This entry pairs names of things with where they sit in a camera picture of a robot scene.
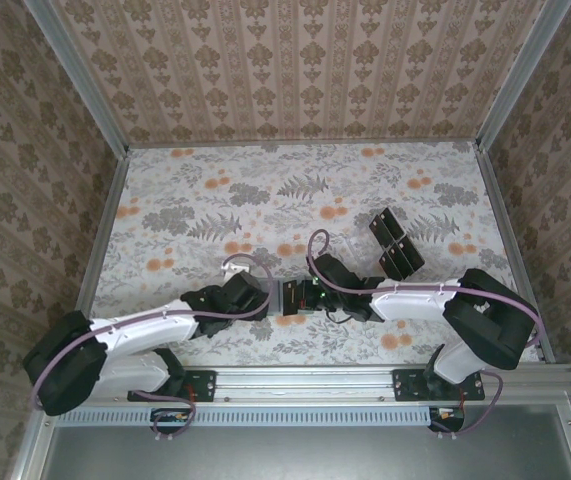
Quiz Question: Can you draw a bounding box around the clear acrylic card stand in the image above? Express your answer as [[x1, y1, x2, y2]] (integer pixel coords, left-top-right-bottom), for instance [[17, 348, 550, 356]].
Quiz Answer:
[[342, 206, 426, 282]]

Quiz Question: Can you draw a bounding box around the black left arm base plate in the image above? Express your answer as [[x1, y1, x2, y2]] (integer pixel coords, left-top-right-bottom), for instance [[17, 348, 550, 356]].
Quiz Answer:
[[127, 368, 217, 404]]

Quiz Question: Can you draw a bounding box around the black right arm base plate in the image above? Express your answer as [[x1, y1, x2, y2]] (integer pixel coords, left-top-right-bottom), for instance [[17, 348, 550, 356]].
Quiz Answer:
[[393, 368, 486, 403]]

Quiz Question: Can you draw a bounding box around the grey metal plate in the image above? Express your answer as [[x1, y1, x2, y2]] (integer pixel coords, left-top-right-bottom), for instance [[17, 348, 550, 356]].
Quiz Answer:
[[39, 424, 571, 480]]

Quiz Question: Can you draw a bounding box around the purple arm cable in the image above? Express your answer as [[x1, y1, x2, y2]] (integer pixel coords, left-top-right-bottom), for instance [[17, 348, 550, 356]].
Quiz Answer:
[[30, 253, 274, 444], [306, 228, 541, 441]]

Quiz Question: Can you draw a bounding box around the aluminium mounting rail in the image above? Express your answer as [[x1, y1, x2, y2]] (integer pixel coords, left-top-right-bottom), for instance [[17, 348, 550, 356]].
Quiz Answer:
[[39, 363, 571, 404]]

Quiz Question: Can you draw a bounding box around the black credit card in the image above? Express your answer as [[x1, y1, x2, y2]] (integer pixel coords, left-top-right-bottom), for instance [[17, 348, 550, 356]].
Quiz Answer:
[[368, 210, 396, 242], [378, 247, 409, 281], [395, 234, 426, 274], [382, 206, 410, 239]]

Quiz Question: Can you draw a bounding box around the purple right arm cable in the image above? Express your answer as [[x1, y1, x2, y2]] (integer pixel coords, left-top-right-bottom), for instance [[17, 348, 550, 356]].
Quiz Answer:
[[306, 228, 541, 441]]

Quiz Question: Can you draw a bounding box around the aluminium table side rail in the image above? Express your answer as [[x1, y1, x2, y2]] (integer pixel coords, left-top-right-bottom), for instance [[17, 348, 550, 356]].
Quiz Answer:
[[474, 144, 557, 365], [74, 147, 132, 324]]

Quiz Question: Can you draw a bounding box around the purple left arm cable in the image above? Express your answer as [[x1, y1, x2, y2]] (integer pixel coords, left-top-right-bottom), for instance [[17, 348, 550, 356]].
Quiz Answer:
[[30, 253, 274, 444]]

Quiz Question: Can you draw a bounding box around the aluminium frame post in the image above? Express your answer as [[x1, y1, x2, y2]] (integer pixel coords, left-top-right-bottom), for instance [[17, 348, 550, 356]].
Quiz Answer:
[[27, 0, 131, 154], [475, 0, 571, 151]]

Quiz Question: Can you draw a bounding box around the black electronics box with wires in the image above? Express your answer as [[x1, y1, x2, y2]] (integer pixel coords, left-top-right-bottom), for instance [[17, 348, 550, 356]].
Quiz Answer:
[[428, 406, 467, 432], [150, 407, 192, 426]]

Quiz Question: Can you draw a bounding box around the grey slotted cable duct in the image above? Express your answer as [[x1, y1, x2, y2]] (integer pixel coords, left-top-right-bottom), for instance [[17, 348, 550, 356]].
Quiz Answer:
[[57, 404, 434, 427]]

